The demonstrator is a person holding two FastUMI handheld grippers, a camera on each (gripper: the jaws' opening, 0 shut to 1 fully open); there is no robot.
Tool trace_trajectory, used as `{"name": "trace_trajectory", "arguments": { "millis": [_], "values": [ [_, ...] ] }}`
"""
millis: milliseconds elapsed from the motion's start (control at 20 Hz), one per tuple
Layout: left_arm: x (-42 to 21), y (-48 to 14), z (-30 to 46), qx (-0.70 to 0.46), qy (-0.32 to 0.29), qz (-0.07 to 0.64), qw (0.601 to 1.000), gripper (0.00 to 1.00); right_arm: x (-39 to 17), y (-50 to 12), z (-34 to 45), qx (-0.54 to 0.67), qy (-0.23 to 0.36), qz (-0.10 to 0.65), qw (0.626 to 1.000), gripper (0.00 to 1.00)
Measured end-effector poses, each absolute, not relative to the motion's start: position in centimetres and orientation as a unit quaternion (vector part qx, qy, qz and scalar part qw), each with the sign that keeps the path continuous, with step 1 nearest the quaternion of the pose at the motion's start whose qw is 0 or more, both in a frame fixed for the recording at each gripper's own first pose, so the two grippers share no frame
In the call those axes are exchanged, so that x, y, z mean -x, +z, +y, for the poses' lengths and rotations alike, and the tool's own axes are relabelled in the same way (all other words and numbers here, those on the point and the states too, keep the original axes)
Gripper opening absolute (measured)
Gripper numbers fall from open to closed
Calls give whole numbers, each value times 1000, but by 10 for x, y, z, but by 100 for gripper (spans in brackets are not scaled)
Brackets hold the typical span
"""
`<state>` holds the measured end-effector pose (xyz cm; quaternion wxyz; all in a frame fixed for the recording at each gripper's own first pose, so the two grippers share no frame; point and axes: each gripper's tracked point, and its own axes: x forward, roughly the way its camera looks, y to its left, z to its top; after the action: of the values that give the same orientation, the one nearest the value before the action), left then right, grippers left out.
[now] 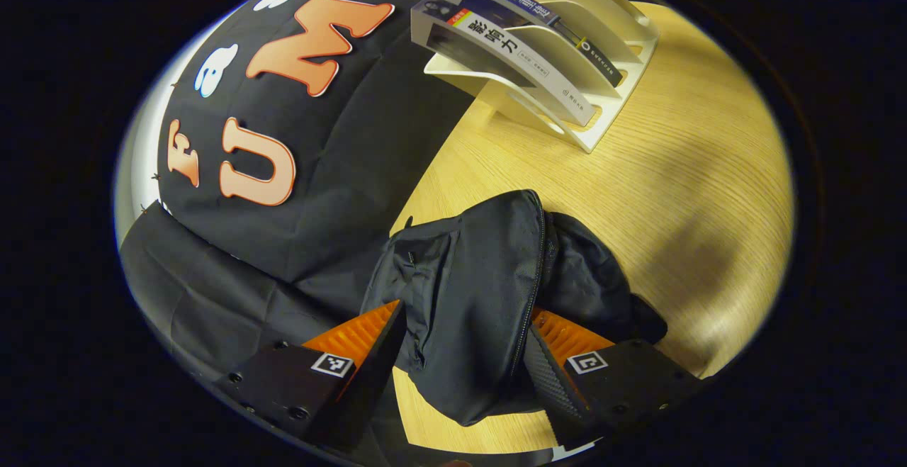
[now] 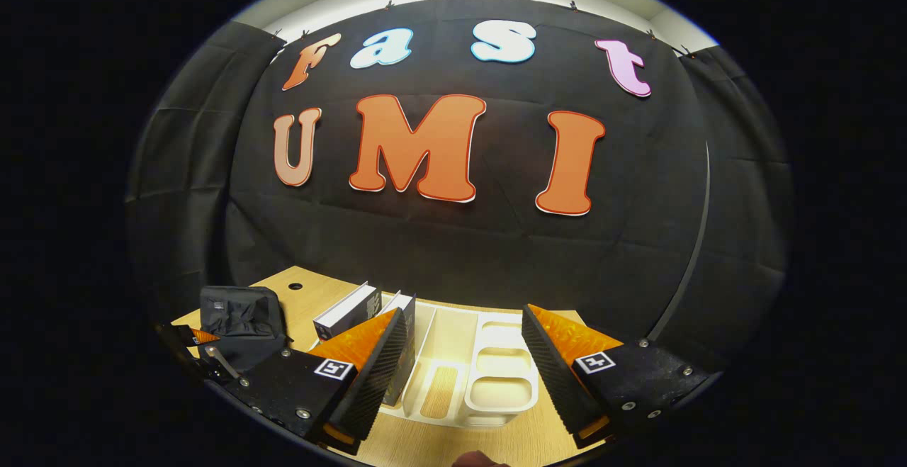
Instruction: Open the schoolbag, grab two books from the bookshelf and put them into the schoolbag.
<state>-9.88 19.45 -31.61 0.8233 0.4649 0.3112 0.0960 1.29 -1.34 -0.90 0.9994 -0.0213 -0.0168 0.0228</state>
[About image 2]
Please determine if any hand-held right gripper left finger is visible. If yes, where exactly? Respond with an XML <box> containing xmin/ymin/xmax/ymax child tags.
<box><xmin>230</xmin><ymin>308</ymin><xmax>410</xmax><ymax>455</ymax></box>

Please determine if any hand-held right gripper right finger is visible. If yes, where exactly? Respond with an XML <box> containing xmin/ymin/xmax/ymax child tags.
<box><xmin>522</xmin><ymin>304</ymin><xmax>713</xmax><ymax>450</ymax></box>

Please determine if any white book with blue cover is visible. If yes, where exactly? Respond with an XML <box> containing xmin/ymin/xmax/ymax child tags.
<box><xmin>379</xmin><ymin>290</ymin><xmax>419</xmax><ymax>407</ymax></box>

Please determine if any black schoolbag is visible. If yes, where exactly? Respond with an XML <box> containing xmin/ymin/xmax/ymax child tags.
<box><xmin>198</xmin><ymin>285</ymin><xmax>290</xmax><ymax>374</ymax></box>

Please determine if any white book with grey cover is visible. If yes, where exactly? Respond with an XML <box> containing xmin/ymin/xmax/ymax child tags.
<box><xmin>313</xmin><ymin>281</ymin><xmax>383</xmax><ymax>342</ymax></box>

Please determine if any white bookshelf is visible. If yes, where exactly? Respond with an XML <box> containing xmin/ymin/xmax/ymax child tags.
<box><xmin>383</xmin><ymin>299</ymin><xmax>543</xmax><ymax>427</ymax></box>

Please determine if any thin grey pole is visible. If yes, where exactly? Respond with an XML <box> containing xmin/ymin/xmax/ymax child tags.
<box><xmin>648</xmin><ymin>141</ymin><xmax>711</xmax><ymax>344</ymax></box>

